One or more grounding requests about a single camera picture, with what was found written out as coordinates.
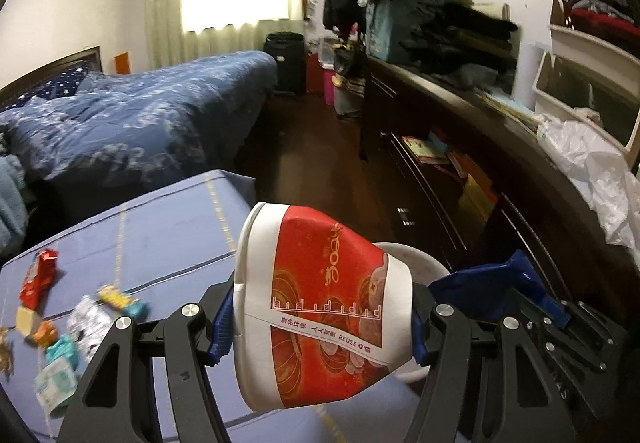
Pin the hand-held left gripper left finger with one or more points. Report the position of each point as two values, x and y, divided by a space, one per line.
222 333

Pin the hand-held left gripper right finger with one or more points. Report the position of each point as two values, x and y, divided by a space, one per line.
419 338

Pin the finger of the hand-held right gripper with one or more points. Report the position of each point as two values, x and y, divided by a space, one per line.
470 290
530 273

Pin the red and white paper cup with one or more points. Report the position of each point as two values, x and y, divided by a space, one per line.
320 303

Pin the red snack packet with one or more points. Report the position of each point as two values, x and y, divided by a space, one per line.
37 280

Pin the white round basin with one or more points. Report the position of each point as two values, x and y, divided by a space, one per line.
420 262

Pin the yellow book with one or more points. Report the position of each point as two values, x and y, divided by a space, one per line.
477 198

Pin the yellow and teal candy wrapper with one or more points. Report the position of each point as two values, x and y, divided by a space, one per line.
122 301

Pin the dark wooden dresser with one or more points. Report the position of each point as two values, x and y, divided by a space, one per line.
500 158

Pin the white plastic bag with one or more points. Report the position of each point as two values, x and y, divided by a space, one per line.
585 163

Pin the red book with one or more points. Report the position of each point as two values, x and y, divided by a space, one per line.
462 164

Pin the silver foil wrapper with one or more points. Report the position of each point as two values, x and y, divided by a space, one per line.
90 323

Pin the flat books pile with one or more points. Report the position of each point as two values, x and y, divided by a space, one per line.
510 108

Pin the green and white packet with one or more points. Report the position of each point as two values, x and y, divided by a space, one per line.
55 385

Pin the orange candy wrapper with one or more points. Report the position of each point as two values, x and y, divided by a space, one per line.
45 333

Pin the brown wrapper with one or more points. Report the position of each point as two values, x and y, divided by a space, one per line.
5 353

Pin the clear storage bin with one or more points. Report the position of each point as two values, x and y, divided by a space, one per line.
347 103

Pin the white storage bin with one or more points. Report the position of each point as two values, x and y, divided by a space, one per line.
565 48

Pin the bed with blue duvet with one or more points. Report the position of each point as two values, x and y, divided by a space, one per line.
150 113

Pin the pink plastic bin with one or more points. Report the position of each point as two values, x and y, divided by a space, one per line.
330 88

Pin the stack of dark clothes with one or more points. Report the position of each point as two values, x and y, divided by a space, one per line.
460 33

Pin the black bag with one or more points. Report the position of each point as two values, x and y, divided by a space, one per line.
347 60

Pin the red folded clothes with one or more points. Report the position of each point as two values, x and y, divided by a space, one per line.
600 15

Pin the red box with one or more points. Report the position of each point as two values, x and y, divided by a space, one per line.
315 73

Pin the teal cardboard box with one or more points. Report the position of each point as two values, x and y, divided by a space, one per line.
385 30

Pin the black suitcase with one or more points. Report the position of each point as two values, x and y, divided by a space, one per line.
285 63

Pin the clear plastic container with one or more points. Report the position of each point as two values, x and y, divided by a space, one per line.
330 50

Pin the orange chair back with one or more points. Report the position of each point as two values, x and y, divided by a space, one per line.
122 63

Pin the dark blue starry pillow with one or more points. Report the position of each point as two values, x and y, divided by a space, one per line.
55 84

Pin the dark wooden headboard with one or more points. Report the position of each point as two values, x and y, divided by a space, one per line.
60 63

